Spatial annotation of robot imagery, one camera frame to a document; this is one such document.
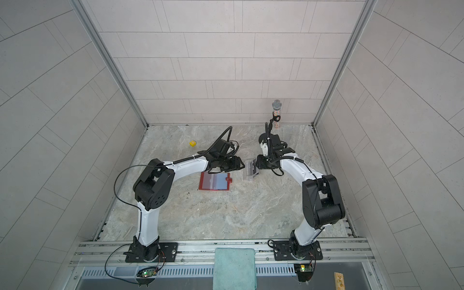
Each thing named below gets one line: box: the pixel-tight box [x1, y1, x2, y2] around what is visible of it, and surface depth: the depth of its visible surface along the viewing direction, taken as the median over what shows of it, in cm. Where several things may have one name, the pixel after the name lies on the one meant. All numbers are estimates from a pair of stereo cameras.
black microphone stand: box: [267, 99, 283, 136], surface depth 92 cm
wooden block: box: [333, 271, 346, 290], surface depth 66 cm
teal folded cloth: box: [212, 247, 257, 290], surface depth 68 cm
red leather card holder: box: [198, 171, 233, 191], surface depth 92 cm
